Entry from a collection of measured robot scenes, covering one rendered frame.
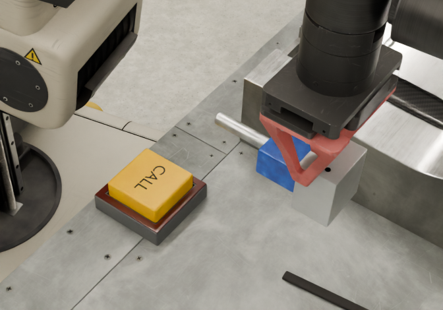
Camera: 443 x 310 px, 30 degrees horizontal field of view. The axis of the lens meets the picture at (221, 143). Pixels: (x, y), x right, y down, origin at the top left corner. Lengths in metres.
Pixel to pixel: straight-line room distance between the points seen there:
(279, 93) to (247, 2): 1.86
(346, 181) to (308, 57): 0.13
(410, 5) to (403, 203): 0.33
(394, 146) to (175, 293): 0.25
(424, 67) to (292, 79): 0.31
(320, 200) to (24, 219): 0.93
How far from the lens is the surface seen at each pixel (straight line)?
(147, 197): 0.79
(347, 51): 0.57
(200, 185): 0.82
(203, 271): 0.78
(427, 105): 0.85
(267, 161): 0.68
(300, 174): 0.65
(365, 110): 0.61
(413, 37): 0.54
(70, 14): 1.06
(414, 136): 0.81
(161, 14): 2.39
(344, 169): 0.66
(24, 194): 1.57
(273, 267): 0.79
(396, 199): 0.82
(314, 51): 0.58
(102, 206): 0.82
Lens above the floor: 1.44
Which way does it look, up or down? 46 degrees down
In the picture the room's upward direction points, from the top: 3 degrees clockwise
